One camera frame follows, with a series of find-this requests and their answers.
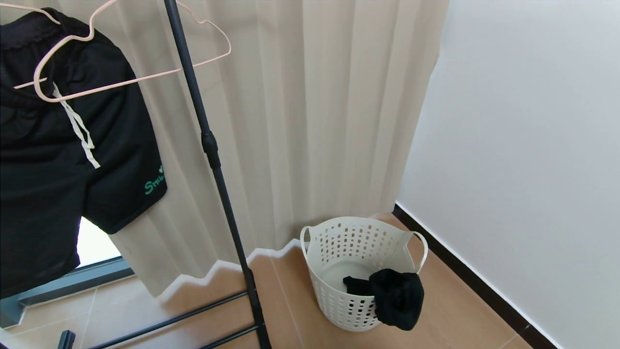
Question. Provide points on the heap of black clothes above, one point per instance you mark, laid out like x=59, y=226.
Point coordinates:
x=397, y=295

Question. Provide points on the pink clothes hanger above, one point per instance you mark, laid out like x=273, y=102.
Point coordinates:
x=29, y=7
x=145, y=77

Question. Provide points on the black shorts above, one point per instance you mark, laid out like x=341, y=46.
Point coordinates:
x=48, y=194

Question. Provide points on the beige curtain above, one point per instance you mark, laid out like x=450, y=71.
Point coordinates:
x=315, y=121

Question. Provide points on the window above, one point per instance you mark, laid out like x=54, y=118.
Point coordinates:
x=72, y=281

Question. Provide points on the black clothes rack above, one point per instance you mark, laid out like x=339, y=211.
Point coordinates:
x=210, y=145

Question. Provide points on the white laundry basket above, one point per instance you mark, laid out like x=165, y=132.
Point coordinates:
x=339, y=295

